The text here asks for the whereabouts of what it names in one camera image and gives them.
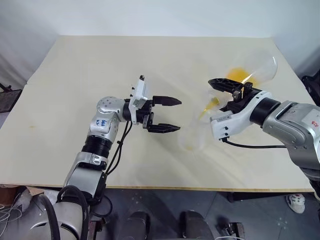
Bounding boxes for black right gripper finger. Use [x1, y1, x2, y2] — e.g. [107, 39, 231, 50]
[208, 77, 245, 94]

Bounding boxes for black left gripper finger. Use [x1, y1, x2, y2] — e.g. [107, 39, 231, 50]
[152, 95, 183, 107]
[142, 112, 181, 133]

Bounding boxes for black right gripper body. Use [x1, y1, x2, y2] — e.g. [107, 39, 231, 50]
[219, 82, 262, 113]

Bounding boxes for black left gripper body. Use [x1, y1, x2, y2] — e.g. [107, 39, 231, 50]
[136, 98, 155, 130]

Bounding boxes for orange liquid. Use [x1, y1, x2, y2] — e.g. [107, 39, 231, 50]
[184, 67, 258, 151]

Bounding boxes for clear plastic pouring cup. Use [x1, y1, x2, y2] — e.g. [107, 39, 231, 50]
[207, 55, 279, 106]

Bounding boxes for clear plastic bottle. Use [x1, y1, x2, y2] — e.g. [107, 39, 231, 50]
[177, 112, 210, 153]

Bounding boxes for black bag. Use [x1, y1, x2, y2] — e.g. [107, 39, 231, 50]
[301, 74, 320, 106]

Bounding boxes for dark rounded shape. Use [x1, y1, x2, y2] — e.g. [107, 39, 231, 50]
[177, 210, 214, 240]
[124, 211, 151, 240]

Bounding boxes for white and red sneaker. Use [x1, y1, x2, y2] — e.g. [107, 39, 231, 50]
[285, 193, 306, 214]

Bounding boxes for silver robot torso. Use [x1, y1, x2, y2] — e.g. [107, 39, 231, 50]
[24, 199, 85, 240]

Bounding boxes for black mesh equipment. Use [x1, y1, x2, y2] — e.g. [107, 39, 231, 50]
[0, 82, 23, 113]

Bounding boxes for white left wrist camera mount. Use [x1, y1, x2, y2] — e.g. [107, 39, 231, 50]
[128, 74, 152, 125]

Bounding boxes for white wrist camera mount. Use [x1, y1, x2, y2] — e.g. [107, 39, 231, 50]
[128, 74, 152, 125]
[209, 90, 273, 143]

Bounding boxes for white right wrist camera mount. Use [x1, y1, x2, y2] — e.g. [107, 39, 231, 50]
[209, 90, 273, 143]

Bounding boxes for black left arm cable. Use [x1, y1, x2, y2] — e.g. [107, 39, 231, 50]
[104, 119, 133, 176]

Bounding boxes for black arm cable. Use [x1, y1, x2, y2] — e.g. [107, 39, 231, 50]
[104, 119, 133, 176]
[224, 138, 288, 149]

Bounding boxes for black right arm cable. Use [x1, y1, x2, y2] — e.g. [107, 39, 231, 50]
[224, 138, 288, 149]

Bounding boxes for thick black torso hose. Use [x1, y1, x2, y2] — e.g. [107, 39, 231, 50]
[56, 185, 90, 240]
[37, 193, 60, 240]

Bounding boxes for thin white wires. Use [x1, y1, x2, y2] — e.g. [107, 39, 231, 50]
[0, 199, 25, 227]

